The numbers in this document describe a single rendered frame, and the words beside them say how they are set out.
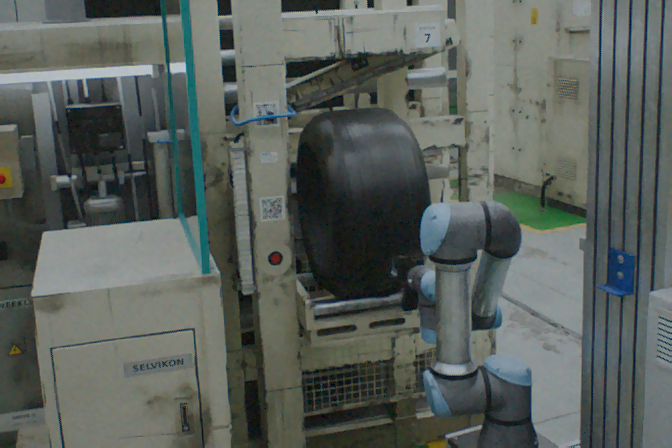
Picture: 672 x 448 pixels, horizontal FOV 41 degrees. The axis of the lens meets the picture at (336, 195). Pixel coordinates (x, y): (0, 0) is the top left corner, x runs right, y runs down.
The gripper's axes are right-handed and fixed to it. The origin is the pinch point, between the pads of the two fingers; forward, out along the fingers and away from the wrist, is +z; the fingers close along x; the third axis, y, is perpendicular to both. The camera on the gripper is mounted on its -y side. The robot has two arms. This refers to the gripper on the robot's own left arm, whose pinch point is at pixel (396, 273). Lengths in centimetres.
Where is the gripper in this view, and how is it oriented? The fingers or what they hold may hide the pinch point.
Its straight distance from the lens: 268.6
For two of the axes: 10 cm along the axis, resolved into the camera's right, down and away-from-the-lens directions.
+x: -9.6, 1.0, -2.5
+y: -0.8, -9.9, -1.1
